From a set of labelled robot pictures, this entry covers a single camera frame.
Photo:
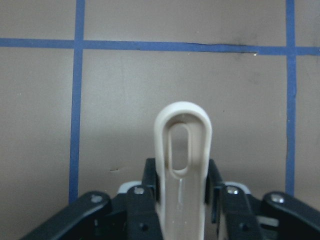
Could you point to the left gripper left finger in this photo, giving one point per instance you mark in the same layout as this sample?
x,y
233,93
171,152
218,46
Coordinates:
x,y
142,220

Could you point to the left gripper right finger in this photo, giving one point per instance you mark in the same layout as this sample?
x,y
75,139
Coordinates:
x,y
230,210

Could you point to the beige hand brush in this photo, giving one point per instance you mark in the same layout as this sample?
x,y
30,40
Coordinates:
x,y
181,205

